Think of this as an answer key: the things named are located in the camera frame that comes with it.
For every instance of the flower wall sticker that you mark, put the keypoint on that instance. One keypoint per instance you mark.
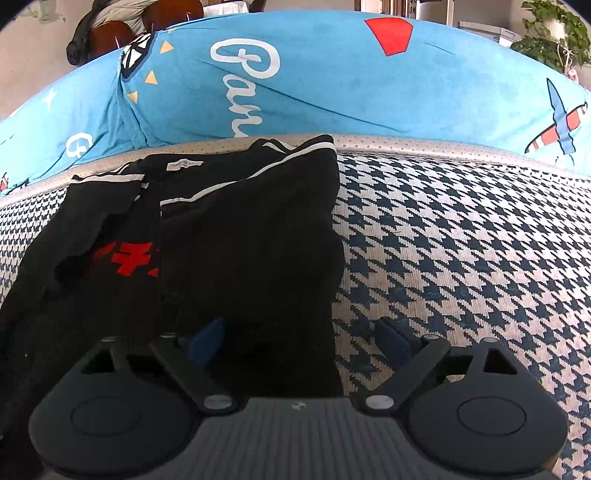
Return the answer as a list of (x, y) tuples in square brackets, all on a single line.
[(46, 4)]

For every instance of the leafy potted plant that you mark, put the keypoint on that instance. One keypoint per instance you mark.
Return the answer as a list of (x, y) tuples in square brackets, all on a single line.
[(551, 34)]

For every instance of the houndstooth sofa seat cushion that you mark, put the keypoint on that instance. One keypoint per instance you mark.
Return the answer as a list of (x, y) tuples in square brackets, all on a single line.
[(461, 240)]

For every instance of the dark jacket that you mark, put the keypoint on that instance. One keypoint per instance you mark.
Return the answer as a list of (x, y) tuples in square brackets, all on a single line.
[(76, 44)]

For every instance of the blue printed sofa cover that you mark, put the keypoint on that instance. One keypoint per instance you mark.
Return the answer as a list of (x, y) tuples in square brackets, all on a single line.
[(323, 78)]

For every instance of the grey white garment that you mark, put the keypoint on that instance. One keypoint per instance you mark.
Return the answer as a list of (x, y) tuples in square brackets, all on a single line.
[(120, 9)]

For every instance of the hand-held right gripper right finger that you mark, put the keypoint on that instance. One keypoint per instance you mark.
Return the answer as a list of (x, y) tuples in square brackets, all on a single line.
[(392, 341)]

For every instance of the table with white tablecloth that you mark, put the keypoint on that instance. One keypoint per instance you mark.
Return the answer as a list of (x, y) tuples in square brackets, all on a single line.
[(226, 8)]

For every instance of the black shirt with red print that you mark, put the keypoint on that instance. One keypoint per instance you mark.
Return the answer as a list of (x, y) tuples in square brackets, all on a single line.
[(254, 240)]

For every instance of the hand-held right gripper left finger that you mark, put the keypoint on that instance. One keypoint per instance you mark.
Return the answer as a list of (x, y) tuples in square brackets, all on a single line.
[(207, 344)]

